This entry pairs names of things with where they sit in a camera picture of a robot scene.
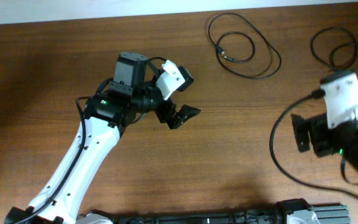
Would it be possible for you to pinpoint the black USB cable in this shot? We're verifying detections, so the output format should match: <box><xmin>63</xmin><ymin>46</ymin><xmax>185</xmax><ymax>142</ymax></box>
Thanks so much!
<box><xmin>208</xmin><ymin>12</ymin><xmax>283</xmax><ymax>80</ymax></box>
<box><xmin>310</xmin><ymin>26</ymin><xmax>358</xmax><ymax>72</ymax></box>

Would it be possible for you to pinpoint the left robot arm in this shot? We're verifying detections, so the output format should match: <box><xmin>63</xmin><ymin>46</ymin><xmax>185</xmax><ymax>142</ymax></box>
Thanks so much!
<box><xmin>4</xmin><ymin>52</ymin><xmax>200</xmax><ymax>223</ymax></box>

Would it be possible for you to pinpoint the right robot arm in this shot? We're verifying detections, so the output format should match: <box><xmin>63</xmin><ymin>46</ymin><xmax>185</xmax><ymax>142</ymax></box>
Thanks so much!
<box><xmin>291</xmin><ymin>113</ymin><xmax>358</xmax><ymax>171</ymax></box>

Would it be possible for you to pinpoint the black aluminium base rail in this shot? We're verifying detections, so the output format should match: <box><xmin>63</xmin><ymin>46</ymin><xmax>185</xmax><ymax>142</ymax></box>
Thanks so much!
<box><xmin>76</xmin><ymin>198</ymin><xmax>351</xmax><ymax>224</ymax></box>

